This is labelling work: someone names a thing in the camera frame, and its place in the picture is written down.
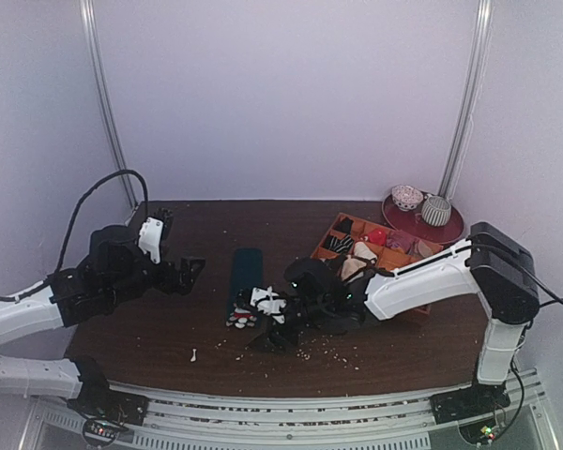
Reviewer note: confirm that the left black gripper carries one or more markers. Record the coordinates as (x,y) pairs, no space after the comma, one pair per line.
(185,278)

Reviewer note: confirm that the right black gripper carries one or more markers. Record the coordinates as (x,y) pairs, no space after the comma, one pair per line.
(281,329)

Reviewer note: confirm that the dark green patterned sock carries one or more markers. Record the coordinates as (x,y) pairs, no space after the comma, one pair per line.
(246,273)

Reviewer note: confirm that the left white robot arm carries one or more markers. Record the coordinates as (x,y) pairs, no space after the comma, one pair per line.
(121,266)

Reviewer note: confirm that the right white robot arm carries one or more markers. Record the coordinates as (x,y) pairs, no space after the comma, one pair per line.
(344,292)

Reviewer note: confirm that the argyle brown sock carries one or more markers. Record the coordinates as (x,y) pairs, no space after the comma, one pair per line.
(334,264)

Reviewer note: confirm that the cream rolled sock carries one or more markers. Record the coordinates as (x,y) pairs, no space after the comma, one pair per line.
(355,264)

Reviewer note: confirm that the black white striped sock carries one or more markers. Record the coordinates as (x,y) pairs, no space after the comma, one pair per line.
(341,245)

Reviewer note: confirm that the black rolled sock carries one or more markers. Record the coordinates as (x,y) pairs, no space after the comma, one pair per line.
(344,225)

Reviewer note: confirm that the red white rolled sock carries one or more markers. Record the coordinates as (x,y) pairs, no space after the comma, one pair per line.
(376,236)

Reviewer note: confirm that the orange wooden divided tray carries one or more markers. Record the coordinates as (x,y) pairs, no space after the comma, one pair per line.
(386,258)

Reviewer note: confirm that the red round plate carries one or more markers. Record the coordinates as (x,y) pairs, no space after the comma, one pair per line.
(412,222)

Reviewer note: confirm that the white dotted bowl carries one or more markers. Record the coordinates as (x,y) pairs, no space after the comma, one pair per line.
(406,197)

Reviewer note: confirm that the striped grey cup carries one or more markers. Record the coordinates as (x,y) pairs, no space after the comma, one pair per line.
(436,211)

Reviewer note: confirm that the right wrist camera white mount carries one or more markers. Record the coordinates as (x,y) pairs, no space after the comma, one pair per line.
(268,303)

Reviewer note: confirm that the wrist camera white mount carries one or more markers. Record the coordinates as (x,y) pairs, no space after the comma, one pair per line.
(154,231)
(268,303)

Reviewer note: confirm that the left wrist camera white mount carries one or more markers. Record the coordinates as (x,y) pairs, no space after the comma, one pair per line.
(154,231)

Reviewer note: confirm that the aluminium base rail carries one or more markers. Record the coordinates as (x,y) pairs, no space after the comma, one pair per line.
(179,420)

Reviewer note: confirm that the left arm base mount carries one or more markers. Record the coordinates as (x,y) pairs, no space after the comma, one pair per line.
(108,415)

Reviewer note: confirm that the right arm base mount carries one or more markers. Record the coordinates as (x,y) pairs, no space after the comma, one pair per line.
(475,408)

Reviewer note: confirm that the left aluminium frame post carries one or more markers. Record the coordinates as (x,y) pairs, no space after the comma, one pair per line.
(88,17)

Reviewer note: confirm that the aluminium frame post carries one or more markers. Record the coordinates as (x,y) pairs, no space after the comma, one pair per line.
(472,89)
(88,17)

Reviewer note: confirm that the right aluminium frame post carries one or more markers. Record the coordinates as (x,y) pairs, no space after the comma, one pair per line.
(472,89)

